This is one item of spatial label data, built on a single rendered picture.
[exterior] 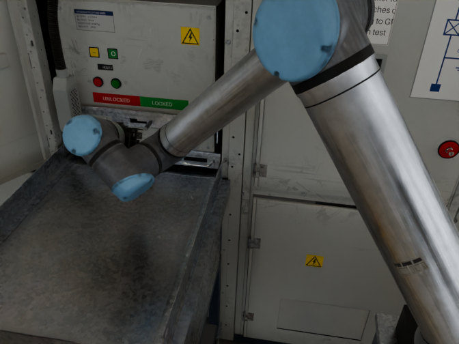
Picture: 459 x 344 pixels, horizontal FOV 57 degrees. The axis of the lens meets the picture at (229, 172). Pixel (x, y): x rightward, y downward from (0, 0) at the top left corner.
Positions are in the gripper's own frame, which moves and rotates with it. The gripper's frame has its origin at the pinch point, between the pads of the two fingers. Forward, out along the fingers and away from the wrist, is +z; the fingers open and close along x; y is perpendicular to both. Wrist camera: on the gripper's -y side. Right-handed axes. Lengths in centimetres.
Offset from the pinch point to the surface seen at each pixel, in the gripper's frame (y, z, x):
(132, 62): -2.0, 3.1, 24.2
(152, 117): 4.5, 7.6, 8.4
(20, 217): -26.3, -10.0, -25.2
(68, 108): -19.7, -0.3, 8.1
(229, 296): 32, 46, -59
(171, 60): 10.2, 2.3, 25.6
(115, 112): -8.0, 7.6, 8.5
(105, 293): 8.5, -29.3, -36.8
